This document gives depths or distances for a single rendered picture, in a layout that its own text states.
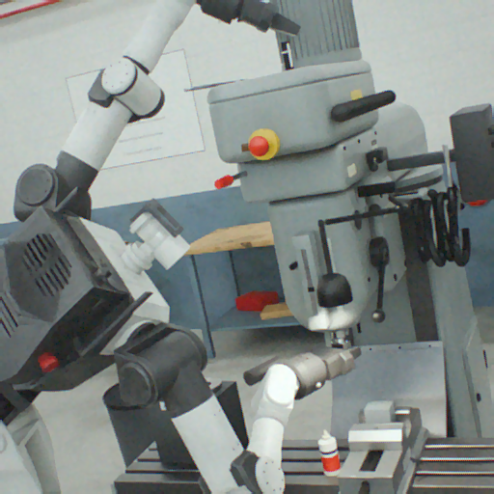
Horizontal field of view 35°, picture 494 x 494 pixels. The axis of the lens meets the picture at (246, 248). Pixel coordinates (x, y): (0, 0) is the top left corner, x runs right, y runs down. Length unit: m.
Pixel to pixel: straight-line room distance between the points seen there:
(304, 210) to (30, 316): 0.63
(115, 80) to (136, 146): 5.22
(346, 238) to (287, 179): 0.18
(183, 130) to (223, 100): 5.02
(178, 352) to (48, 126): 5.97
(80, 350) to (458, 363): 1.16
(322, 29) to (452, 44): 4.04
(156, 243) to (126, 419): 2.23
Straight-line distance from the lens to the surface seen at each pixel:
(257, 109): 1.55
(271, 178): 1.66
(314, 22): 1.91
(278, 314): 5.92
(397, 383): 2.21
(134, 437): 3.72
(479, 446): 1.97
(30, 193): 1.61
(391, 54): 5.99
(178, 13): 1.77
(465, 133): 1.89
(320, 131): 1.53
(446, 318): 2.20
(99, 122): 1.64
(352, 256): 1.71
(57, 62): 7.19
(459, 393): 2.27
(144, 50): 1.68
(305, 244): 1.66
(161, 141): 6.71
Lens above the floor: 1.85
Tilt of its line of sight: 10 degrees down
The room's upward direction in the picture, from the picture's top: 12 degrees counter-clockwise
